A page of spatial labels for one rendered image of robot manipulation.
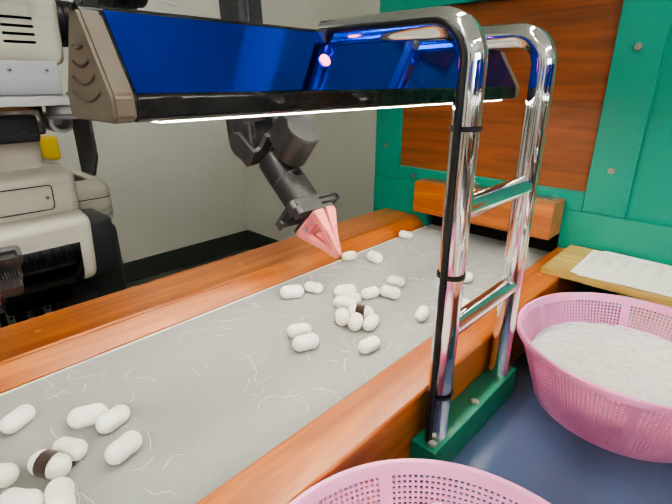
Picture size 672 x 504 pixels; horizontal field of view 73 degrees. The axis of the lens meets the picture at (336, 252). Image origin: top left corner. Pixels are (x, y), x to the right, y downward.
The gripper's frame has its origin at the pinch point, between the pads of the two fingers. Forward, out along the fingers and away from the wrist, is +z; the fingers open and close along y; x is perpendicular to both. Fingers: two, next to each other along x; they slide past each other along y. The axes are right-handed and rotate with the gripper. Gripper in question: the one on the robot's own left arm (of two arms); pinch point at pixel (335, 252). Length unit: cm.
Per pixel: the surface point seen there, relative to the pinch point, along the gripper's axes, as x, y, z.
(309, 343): -1.9, -14.8, 11.1
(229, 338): 5.9, -20.0, 4.3
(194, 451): -3.7, -33.7, 15.3
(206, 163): 148, 95, -136
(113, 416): 0.3, -37.6, 8.1
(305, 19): 51, 122, -140
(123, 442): -2.7, -38.4, 11.3
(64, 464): -1.5, -42.9, 10.4
